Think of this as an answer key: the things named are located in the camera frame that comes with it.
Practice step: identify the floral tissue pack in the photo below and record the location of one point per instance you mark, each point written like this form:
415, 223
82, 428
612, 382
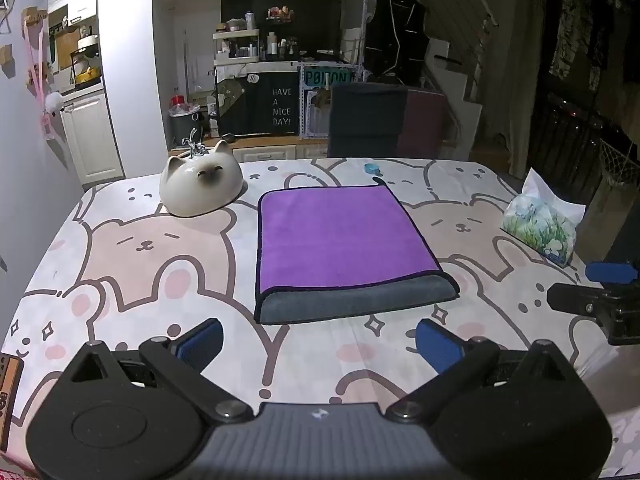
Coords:
542, 222

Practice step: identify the black hanging jacket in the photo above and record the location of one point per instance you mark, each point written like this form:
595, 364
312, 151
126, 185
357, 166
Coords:
397, 35

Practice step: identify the chrome faucet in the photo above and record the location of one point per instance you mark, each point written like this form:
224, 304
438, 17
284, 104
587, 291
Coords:
196, 145

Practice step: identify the grey trash can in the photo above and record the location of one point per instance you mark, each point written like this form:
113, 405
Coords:
186, 125

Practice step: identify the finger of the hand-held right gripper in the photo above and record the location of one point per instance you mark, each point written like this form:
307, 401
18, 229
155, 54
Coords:
611, 272
575, 299

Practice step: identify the purple and grey towel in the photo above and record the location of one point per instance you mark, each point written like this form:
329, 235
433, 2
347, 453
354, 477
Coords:
337, 240

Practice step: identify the white lower cabinet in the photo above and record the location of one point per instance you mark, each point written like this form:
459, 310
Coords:
92, 135

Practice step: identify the teal sign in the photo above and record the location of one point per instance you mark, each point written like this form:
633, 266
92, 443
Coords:
326, 78

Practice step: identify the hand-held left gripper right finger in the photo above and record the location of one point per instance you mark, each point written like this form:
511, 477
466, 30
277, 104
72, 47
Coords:
436, 342

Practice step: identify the pink ribbon plush toy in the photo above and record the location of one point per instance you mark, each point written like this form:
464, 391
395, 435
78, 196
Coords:
46, 100

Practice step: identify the small blue bottle cap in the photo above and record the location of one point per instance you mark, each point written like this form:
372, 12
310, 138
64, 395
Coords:
371, 168

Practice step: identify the maroon cloth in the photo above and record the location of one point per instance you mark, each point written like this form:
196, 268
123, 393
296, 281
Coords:
425, 120

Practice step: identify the bear printed tablecloth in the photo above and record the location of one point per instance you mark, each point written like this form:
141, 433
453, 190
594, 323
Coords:
150, 260

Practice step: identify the glass kettle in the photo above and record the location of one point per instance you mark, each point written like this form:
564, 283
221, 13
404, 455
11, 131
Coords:
86, 67

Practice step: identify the wooden box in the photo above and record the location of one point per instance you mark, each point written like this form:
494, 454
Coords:
9, 400

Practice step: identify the black lettered curtain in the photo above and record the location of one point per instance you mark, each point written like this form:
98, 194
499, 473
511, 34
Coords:
257, 102

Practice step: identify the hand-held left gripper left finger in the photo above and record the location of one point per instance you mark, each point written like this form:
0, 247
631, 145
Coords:
201, 342

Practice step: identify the dark chair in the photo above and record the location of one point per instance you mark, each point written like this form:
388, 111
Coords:
367, 120

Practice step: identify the staircase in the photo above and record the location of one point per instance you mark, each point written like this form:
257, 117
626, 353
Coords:
460, 90

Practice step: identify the white cat-shaped ceramic bowl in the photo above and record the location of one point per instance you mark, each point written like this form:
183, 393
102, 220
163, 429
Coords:
200, 182

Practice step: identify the white storage rack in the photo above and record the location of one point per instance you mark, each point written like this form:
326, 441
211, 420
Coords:
237, 45

